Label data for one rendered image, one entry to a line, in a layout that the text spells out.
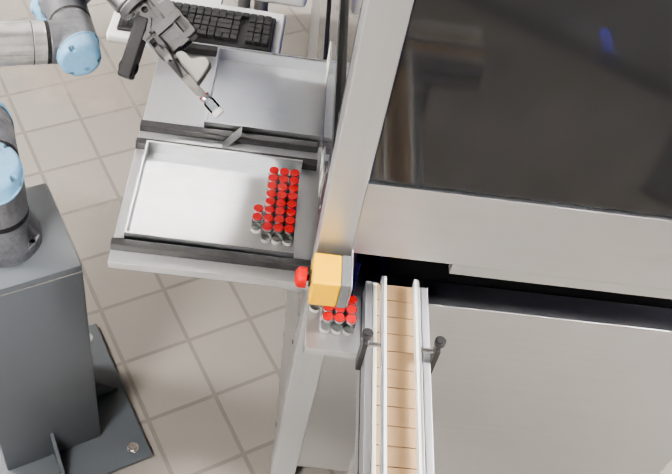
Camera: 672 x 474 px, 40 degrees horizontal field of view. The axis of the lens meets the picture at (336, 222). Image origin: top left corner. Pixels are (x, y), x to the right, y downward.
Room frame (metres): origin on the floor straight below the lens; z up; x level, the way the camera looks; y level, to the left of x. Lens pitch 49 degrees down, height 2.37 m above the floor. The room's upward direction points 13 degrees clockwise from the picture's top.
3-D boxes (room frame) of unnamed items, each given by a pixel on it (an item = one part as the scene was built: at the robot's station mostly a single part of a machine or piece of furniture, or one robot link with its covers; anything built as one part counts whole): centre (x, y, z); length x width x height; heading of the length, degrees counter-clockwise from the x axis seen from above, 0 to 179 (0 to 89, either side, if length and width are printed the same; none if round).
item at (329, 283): (1.04, -0.01, 0.99); 0.08 x 0.07 x 0.07; 98
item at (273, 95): (1.61, 0.18, 0.90); 0.34 x 0.26 x 0.04; 98
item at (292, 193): (1.27, 0.10, 0.90); 0.18 x 0.02 x 0.05; 7
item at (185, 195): (1.26, 0.25, 0.90); 0.34 x 0.26 x 0.04; 97
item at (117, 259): (1.43, 0.23, 0.87); 0.70 x 0.48 x 0.02; 8
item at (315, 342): (1.03, -0.05, 0.87); 0.14 x 0.13 x 0.02; 98
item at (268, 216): (1.27, 0.14, 0.90); 0.18 x 0.02 x 0.05; 7
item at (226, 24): (1.91, 0.47, 0.82); 0.40 x 0.14 x 0.02; 96
